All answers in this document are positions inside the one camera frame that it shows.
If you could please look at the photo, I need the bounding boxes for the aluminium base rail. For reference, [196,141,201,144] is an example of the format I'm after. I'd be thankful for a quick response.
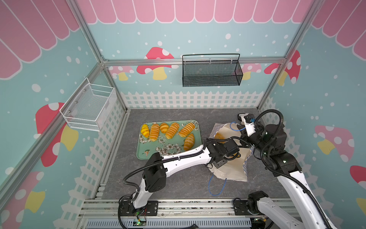
[52,198,344,229]

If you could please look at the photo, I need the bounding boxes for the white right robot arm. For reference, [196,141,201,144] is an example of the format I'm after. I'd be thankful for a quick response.
[238,109,336,229]

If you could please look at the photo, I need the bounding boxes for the white wire wall basket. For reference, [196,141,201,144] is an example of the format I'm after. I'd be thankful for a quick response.
[60,78,117,132]

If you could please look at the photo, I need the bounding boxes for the yellow fake bread roll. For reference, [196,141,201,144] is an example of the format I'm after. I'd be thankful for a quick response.
[141,124,150,138]

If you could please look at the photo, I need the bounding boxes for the small striped round bun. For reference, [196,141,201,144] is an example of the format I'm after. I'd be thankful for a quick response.
[160,123,169,134]

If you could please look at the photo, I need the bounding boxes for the golden fake croissant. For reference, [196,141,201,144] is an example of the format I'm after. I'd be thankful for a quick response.
[184,134,195,151]

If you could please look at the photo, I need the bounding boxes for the checkered paper croissant bag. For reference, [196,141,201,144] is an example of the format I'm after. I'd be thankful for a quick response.
[207,123,252,197]

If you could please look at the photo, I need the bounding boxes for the black mesh wall basket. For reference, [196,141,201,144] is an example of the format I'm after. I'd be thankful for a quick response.
[182,53,244,87]

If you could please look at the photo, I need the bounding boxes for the yellow fake bread loaf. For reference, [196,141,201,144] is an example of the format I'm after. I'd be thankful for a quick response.
[165,122,180,139]

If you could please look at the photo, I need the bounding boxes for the glazed fake donut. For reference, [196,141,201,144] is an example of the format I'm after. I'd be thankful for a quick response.
[214,132,226,140]

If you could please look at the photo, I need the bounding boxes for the orange fake croissant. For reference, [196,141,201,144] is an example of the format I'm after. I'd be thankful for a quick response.
[149,123,160,142]

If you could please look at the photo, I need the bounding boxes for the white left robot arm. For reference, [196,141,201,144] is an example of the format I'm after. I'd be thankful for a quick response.
[123,138,240,210]

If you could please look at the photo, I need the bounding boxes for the pale yellow twisted bread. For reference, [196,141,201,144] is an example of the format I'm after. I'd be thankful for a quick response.
[178,123,195,137]

